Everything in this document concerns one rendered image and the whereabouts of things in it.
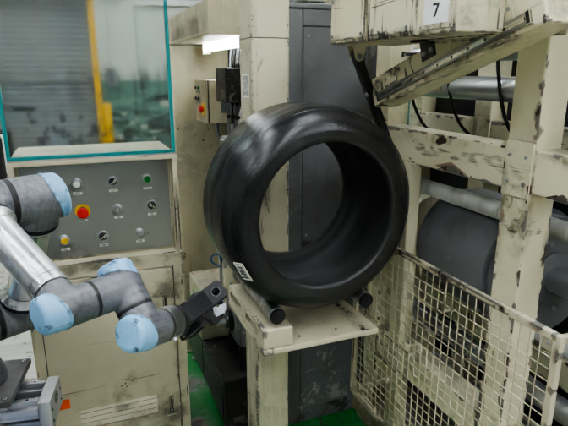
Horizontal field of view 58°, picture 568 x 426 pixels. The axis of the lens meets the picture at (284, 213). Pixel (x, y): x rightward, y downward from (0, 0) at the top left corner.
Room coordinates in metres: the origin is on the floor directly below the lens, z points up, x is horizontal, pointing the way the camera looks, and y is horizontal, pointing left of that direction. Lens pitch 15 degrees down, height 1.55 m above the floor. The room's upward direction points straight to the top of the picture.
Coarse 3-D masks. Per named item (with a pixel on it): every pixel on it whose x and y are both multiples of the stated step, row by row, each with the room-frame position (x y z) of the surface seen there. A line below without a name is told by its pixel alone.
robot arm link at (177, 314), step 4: (164, 308) 1.01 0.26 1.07; (168, 308) 1.02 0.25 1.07; (172, 308) 1.02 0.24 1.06; (176, 308) 1.03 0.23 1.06; (172, 312) 1.01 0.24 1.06; (176, 312) 1.01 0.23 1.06; (180, 312) 1.02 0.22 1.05; (176, 316) 1.00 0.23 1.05; (180, 316) 1.01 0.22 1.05; (184, 316) 1.03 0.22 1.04; (176, 320) 0.99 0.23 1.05; (180, 320) 1.01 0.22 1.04; (184, 320) 1.02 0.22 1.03; (180, 324) 1.00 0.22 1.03; (184, 324) 1.02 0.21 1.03; (180, 328) 1.00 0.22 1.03; (184, 328) 1.02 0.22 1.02; (176, 332) 0.99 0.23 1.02; (180, 332) 1.00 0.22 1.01; (176, 336) 1.00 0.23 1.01; (176, 340) 0.99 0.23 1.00
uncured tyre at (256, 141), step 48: (240, 144) 1.34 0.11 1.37; (288, 144) 1.29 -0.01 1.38; (336, 144) 1.65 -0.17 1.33; (384, 144) 1.40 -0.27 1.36; (240, 192) 1.26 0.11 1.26; (384, 192) 1.58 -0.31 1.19; (240, 240) 1.25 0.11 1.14; (336, 240) 1.65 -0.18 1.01; (384, 240) 1.41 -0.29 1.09; (288, 288) 1.29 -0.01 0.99; (336, 288) 1.34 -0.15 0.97
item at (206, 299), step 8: (208, 288) 1.10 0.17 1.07; (216, 288) 1.10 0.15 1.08; (224, 288) 1.10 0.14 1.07; (200, 296) 1.09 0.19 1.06; (208, 296) 1.09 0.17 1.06; (216, 296) 1.09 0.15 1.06; (224, 296) 1.09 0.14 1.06; (184, 304) 1.07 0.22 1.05; (192, 304) 1.07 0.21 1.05; (200, 304) 1.08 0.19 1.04; (208, 304) 1.08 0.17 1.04; (216, 304) 1.10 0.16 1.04; (192, 312) 1.06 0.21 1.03; (200, 312) 1.07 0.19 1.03; (192, 320) 1.05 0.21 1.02
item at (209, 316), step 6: (180, 306) 1.05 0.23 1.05; (186, 312) 1.04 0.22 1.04; (210, 312) 1.12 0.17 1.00; (186, 318) 1.03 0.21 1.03; (204, 318) 1.09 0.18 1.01; (210, 318) 1.10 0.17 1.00; (186, 324) 1.03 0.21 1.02; (192, 324) 1.09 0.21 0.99; (198, 324) 1.08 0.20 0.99; (204, 324) 1.09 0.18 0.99; (186, 330) 1.03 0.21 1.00; (192, 330) 1.08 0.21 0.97; (198, 330) 1.12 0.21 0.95; (180, 336) 1.09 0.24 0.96; (186, 336) 1.08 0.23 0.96; (192, 336) 1.12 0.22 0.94
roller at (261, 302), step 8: (240, 280) 1.56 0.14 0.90; (248, 288) 1.48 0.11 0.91; (256, 296) 1.42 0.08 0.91; (264, 304) 1.35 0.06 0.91; (272, 304) 1.33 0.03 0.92; (264, 312) 1.35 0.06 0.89; (272, 312) 1.30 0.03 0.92; (280, 312) 1.30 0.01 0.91; (272, 320) 1.29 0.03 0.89; (280, 320) 1.30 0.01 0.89
